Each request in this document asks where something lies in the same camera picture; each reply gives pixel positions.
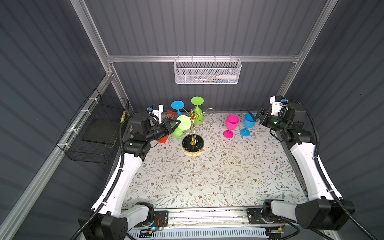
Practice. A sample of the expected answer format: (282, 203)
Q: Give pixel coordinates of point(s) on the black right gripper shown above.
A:
(266, 115)

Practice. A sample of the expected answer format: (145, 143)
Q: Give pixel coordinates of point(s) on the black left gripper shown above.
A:
(167, 128)

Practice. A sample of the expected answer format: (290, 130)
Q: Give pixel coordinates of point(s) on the blue wine glass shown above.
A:
(248, 123)
(178, 105)

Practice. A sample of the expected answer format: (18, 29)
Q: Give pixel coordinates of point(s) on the green wine glass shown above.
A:
(185, 125)
(199, 116)

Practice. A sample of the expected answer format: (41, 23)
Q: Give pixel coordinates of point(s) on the pink wine glass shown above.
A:
(232, 122)

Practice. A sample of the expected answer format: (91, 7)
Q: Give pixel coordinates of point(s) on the red wine glass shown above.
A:
(161, 140)

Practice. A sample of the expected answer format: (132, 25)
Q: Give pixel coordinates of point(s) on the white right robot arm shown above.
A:
(302, 149)

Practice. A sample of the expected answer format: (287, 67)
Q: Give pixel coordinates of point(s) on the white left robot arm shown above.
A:
(126, 174)

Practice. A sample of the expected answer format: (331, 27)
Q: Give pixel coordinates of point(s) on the white vented cover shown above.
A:
(203, 233)

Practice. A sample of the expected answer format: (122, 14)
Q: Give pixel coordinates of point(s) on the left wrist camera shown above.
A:
(156, 111)

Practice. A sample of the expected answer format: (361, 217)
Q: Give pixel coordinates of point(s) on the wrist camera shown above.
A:
(156, 111)
(279, 105)

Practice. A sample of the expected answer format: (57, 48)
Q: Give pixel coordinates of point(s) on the gold wire glass rack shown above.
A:
(193, 144)

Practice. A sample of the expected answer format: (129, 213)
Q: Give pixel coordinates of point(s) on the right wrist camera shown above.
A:
(279, 105)

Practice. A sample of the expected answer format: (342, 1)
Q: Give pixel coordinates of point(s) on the white mesh wall basket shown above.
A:
(207, 71)

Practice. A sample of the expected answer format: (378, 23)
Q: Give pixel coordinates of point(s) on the right aluminium corner post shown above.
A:
(318, 26)

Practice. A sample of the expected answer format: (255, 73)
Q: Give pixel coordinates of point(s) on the black wire side basket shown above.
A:
(94, 136)

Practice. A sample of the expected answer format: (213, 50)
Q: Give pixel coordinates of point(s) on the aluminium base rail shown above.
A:
(210, 216)

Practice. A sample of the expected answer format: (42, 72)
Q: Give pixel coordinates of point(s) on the aluminium corner frame post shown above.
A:
(95, 38)

